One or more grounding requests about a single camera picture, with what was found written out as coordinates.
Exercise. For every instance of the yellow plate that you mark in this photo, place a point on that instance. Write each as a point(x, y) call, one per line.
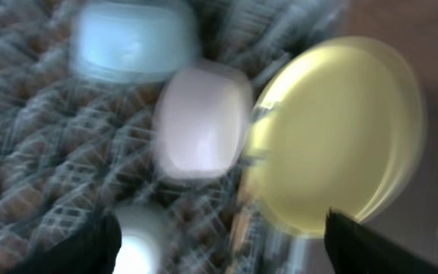
point(342, 126)

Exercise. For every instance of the pale green cup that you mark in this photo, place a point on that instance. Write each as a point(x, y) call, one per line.
point(145, 236)

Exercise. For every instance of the grey plastic dish rack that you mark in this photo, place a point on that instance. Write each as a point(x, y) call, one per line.
point(71, 147)

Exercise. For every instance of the light blue bowl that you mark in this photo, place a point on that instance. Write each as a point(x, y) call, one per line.
point(133, 41)

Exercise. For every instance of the white pink bowl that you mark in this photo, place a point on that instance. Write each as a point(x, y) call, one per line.
point(201, 121)

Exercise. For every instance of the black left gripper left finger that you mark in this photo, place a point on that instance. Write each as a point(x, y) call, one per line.
point(91, 250)

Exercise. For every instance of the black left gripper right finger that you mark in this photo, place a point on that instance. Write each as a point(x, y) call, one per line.
point(355, 249)

